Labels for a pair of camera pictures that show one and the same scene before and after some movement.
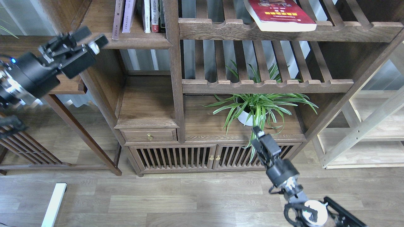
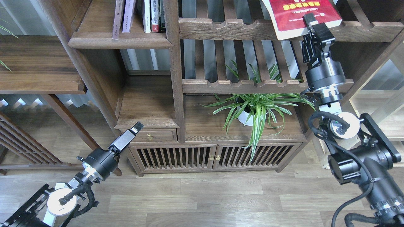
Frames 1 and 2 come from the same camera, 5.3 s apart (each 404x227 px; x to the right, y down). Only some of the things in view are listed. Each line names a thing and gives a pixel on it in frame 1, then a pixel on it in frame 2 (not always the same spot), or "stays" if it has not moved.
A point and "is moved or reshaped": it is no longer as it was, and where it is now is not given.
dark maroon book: x=117 y=13 stays
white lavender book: x=127 y=16 stays
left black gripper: x=73 y=52 to x=99 y=163
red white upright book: x=155 y=15 stays
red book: x=279 y=15 is moved or reshaped
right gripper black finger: x=265 y=145 to x=316 y=44
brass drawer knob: x=149 y=137 stays
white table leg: x=52 y=213 stays
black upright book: x=162 y=26 stays
